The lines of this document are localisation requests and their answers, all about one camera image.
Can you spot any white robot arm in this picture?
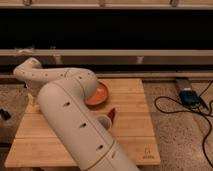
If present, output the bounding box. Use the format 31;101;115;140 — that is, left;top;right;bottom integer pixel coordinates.
13;58;140;171

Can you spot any orange bowl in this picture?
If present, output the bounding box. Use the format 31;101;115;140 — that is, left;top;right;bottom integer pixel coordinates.
85;82;109;106

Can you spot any red chili pepper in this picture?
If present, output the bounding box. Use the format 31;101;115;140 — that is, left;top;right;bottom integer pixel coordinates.
107;108;116;123

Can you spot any translucent plastic cup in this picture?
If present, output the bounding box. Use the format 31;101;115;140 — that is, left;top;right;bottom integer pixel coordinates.
97;115;112;130

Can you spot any blue power adapter box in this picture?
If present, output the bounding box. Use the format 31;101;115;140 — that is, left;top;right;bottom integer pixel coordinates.
179;89;200;106

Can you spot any wooden table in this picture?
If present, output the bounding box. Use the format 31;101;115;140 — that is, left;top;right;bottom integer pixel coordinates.
5;79;160;168

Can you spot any black object on floor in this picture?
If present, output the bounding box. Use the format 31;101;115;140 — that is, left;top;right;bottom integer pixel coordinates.
0;109;11;120

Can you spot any black cable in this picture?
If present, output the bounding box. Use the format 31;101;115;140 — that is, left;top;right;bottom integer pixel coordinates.
153;79;213;169

